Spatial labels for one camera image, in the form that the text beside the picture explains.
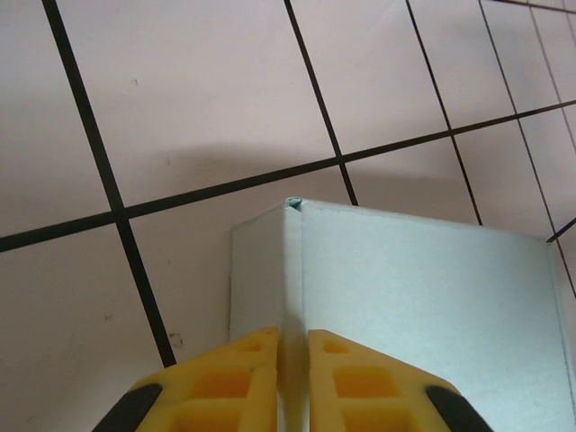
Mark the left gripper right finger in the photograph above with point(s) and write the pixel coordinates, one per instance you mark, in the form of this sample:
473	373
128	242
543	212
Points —
360	396

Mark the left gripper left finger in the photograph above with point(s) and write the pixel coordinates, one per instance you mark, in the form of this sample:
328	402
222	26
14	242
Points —
216	396

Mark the light blue paper box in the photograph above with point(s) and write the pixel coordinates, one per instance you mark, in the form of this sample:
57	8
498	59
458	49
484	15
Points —
405	292

